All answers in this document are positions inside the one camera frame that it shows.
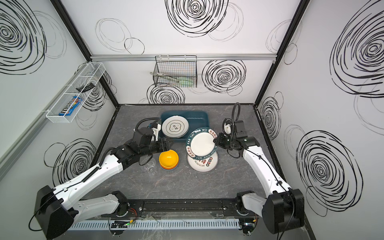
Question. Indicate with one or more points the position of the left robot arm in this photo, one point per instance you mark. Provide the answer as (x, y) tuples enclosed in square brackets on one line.
[(58, 208)]

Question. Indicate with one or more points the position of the white plate green flower outline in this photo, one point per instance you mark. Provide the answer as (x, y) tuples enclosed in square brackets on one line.
[(175, 126)]

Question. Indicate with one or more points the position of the white slotted cable duct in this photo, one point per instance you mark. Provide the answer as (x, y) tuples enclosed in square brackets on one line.
[(194, 224)]

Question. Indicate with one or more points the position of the clear glass front left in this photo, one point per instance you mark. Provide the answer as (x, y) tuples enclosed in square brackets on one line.
[(150, 168)]

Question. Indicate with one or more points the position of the blue candy packet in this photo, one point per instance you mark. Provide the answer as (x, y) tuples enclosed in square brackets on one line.
[(71, 106)]

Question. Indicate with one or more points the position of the yellow bowl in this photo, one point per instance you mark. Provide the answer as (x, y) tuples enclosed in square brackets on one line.
[(169, 158)]

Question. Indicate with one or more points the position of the black wire basket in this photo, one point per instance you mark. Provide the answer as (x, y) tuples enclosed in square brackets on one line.
[(175, 66)]

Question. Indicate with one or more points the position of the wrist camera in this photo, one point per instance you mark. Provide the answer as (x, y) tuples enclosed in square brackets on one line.
[(228, 129), (156, 129)]

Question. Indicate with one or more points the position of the teal plastic bin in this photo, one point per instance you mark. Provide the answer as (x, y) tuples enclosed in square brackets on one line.
[(196, 119)]

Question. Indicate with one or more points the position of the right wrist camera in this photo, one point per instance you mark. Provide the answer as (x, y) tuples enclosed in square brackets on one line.
[(228, 129)]

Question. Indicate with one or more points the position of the green item in basket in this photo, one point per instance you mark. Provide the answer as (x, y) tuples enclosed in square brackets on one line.
[(187, 81)]

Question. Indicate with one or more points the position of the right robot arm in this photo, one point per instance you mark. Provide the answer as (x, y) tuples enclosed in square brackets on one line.
[(272, 184)]

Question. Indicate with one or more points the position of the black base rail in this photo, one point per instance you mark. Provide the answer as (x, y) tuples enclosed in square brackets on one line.
[(186, 205)]

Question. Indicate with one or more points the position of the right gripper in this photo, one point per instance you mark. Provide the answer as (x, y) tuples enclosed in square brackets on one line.
[(220, 141)]

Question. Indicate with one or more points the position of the orange bowl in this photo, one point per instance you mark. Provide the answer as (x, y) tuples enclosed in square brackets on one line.
[(169, 168)]

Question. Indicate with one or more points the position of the white wire shelf basket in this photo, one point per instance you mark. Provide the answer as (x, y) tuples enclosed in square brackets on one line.
[(93, 100)]

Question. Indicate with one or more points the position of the green rimmed white plate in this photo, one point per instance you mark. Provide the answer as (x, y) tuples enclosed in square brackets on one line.
[(200, 143)]

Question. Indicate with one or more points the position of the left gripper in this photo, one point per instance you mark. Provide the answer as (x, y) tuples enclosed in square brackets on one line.
[(163, 144)]

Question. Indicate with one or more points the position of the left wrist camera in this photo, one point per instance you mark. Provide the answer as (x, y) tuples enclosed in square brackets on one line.
[(156, 129)]

